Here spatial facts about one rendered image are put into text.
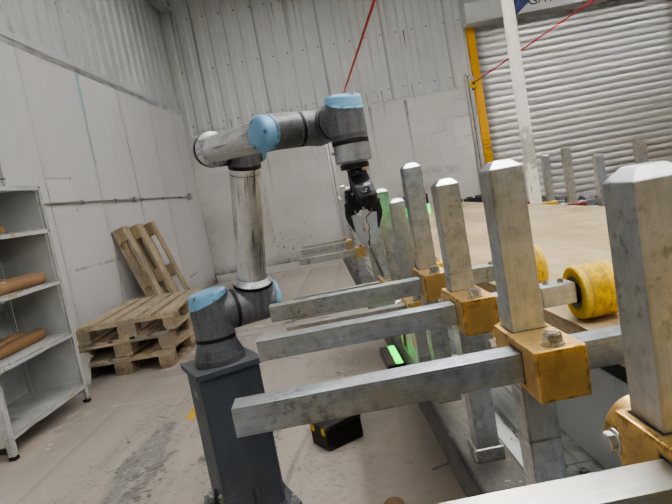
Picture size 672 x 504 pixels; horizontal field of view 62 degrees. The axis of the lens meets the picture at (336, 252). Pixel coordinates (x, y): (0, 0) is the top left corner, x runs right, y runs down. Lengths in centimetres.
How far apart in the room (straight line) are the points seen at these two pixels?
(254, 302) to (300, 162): 727
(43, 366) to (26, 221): 103
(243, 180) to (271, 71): 761
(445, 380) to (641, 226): 27
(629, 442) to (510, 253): 24
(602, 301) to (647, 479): 51
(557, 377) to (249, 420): 29
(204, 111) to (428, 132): 368
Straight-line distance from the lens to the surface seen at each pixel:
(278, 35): 966
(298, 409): 56
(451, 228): 84
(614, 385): 96
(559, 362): 56
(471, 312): 79
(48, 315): 444
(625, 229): 38
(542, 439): 67
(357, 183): 132
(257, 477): 225
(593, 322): 88
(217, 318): 210
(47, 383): 458
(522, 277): 61
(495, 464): 94
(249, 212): 202
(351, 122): 135
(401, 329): 81
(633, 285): 38
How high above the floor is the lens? 115
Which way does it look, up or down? 6 degrees down
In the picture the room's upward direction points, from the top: 10 degrees counter-clockwise
